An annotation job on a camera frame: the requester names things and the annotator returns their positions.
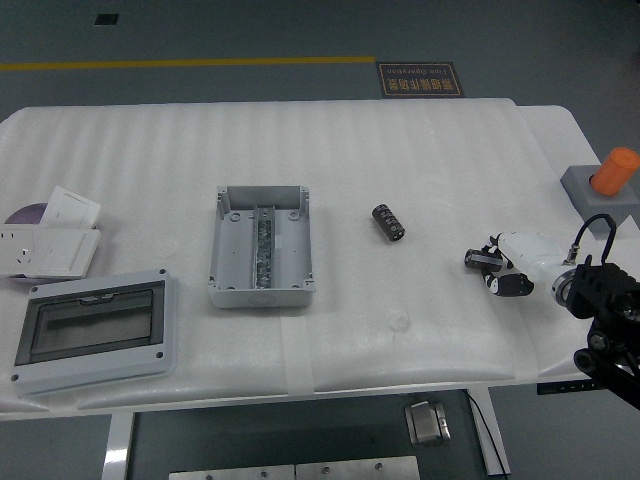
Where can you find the black cylindrical battery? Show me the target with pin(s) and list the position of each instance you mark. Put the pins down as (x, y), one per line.
(387, 222)
(475, 259)

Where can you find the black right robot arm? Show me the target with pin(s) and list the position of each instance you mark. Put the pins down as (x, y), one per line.
(600, 285)

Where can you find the grey open plastic box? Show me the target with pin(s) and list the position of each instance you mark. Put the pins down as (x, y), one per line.
(235, 250)

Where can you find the white tape strip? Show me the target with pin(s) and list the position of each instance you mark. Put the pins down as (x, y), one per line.
(297, 355)

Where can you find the white foam mat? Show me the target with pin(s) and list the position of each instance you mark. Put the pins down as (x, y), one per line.
(400, 150)

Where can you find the black floor sign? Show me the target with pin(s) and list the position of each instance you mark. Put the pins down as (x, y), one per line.
(420, 80)

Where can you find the silver metal block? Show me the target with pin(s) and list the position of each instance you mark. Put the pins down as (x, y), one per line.
(427, 422)

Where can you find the grey metal plate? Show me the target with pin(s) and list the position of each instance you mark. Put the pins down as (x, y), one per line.
(230, 473)
(357, 469)

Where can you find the grey lid with window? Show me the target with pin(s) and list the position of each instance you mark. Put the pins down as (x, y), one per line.
(100, 372)

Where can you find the white table leg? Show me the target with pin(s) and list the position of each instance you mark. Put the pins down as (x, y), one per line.
(117, 450)
(495, 430)

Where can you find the grey block base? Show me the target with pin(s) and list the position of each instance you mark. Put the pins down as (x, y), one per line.
(580, 187)

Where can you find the black table control panel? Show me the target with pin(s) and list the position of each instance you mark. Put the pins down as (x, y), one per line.
(565, 387)

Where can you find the purple disc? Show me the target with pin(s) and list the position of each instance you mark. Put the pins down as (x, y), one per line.
(30, 214)

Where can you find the black floor hatch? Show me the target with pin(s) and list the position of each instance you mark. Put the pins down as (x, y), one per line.
(106, 19)

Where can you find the metal rail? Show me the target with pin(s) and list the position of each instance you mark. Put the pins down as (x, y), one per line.
(264, 245)

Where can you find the white switch panel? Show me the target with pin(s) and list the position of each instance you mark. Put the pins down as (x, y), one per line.
(65, 252)

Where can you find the white wall socket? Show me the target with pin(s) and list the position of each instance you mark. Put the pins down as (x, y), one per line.
(20, 245)

